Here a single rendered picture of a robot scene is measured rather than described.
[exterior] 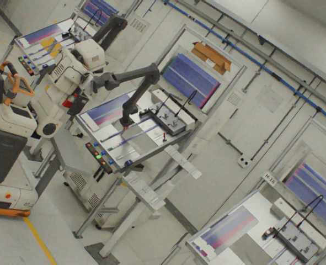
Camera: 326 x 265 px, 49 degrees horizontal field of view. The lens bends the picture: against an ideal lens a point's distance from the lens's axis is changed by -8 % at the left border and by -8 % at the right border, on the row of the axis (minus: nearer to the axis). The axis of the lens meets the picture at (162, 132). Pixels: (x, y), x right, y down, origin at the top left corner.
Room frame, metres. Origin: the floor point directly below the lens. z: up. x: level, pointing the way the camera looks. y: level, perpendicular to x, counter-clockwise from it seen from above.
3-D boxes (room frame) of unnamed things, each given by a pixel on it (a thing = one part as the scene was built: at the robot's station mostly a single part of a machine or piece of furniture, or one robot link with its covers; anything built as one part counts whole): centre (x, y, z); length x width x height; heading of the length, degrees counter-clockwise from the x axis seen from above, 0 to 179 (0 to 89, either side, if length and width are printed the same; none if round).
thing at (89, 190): (3.46, 0.05, 0.31); 0.70 x 0.65 x 0.62; 59
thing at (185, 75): (3.33, 0.06, 1.52); 0.51 x 0.13 x 0.27; 59
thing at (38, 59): (4.04, 1.38, 0.66); 1.01 x 0.73 x 1.31; 149
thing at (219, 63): (3.64, 0.00, 1.82); 0.68 x 0.30 x 0.20; 59
